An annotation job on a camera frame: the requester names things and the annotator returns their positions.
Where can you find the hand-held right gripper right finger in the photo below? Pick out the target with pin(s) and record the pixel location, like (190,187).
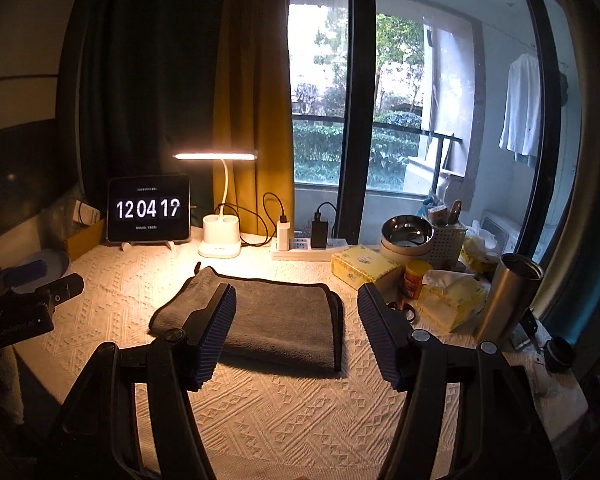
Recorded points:
(380,332)

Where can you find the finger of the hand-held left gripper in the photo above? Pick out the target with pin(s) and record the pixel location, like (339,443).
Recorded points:
(60,287)

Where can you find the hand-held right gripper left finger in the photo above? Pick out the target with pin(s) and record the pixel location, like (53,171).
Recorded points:
(215,330)

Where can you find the grey towel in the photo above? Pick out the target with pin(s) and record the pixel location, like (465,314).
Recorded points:
(260,317)

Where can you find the blue plate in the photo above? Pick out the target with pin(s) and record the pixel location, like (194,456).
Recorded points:
(45,262)

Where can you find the scissors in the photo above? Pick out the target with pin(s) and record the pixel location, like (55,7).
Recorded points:
(402,310)

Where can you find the cardboard box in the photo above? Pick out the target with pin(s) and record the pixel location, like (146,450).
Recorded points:
(85,239)

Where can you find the yellow jar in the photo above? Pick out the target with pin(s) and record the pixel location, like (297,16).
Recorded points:
(413,280)

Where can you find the yellow tissue box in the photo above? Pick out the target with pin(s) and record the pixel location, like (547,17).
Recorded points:
(362,266)

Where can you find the yellow tissue pack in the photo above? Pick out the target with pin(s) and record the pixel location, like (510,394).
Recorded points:
(452,297)

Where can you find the white tablet stand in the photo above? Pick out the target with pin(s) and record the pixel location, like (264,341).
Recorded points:
(147,245)

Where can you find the white textured tablecloth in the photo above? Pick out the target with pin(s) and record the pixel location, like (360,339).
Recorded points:
(280,405)

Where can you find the white desk lamp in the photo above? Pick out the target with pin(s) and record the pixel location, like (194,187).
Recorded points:
(221,230)

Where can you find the steel bowl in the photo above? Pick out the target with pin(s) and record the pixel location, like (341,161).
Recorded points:
(406,232)

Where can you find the white plastic basket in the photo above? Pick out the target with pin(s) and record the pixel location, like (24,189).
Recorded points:
(445,245)

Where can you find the white power strip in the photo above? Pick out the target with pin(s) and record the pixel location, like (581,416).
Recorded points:
(307,250)

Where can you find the tablet clock display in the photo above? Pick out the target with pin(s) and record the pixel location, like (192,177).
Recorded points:
(147,208)

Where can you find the white charger plug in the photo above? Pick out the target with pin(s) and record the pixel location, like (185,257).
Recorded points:
(283,232)

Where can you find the black charger plug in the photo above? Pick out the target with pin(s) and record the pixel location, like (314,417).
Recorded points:
(319,230)

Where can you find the steel tumbler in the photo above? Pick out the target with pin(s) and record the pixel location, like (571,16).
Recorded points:
(505,300)

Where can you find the black round cap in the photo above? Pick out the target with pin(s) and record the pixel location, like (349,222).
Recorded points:
(560,354)

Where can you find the dark green curtain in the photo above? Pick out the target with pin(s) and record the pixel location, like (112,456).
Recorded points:
(150,80)

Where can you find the mustard yellow curtain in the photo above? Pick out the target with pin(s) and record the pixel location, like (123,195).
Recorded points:
(252,100)

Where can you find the white hanging shirt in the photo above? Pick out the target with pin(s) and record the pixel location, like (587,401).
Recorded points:
(520,110)

